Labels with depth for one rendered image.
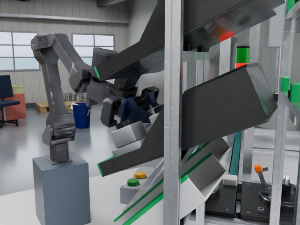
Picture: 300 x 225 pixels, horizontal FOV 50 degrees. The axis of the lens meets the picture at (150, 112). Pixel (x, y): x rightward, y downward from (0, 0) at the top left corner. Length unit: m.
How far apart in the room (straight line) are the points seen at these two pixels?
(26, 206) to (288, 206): 0.85
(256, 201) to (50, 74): 0.71
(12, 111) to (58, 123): 6.56
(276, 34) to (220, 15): 1.51
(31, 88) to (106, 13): 3.04
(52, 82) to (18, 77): 8.04
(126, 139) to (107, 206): 0.66
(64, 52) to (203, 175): 0.51
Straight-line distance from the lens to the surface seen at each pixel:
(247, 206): 0.97
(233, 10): 0.43
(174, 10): 0.42
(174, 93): 0.42
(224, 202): 0.98
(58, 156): 1.01
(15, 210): 1.24
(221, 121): 0.43
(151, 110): 0.69
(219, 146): 0.73
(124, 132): 0.55
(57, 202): 1.02
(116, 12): 9.94
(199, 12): 0.44
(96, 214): 1.14
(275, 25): 1.93
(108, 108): 0.66
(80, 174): 1.01
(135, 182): 1.08
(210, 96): 0.43
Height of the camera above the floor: 1.39
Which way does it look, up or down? 10 degrees down
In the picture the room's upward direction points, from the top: straight up
